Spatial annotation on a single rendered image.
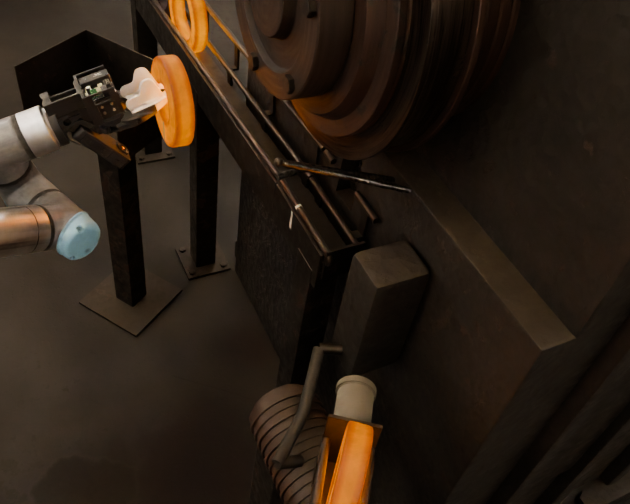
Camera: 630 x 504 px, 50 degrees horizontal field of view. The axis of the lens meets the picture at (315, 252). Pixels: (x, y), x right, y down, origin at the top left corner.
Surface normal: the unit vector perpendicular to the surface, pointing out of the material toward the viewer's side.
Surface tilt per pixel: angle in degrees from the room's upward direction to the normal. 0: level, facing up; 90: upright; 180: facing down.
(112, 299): 0
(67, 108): 89
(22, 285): 0
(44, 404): 0
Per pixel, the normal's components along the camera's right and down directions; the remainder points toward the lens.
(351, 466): 0.07, -0.54
